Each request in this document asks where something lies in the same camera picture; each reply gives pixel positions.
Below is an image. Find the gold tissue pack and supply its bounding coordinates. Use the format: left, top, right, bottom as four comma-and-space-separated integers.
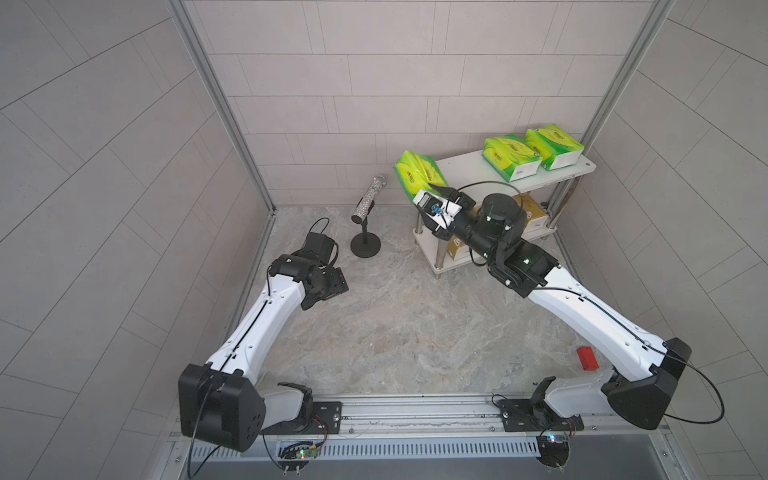
447, 236, 470, 261
517, 193, 547, 235

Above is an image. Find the green tissue pack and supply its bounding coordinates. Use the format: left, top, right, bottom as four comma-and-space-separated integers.
524, 124, 584, 171
482, 134, 542, 182
394, 150, 448, 201

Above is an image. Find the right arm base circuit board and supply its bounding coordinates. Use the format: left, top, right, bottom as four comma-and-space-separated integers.
536, 433, 570, 470

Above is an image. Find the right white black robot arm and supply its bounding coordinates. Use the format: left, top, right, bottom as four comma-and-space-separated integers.
413, 187, 691, 430

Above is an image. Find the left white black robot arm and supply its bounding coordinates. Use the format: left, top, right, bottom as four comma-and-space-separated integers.
178, 232, 348, 452

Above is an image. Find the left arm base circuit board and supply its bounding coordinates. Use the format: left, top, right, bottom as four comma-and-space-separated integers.
277, 441, 321, 475

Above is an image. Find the white two-tier shelf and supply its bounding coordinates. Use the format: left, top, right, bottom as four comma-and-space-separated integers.
413, 151, 597, 277

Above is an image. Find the glitter microphone on black stand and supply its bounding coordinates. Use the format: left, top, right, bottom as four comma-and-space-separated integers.
350, 175, 387, 258

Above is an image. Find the small red block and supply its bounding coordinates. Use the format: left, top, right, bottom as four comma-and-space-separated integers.
577, 346, 599, 372

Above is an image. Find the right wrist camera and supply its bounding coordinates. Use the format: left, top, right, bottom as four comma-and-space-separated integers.
413, 189, 462, 229

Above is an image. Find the aluminium mounting rail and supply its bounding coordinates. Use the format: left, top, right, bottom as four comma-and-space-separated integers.
167, 392, 670, 445

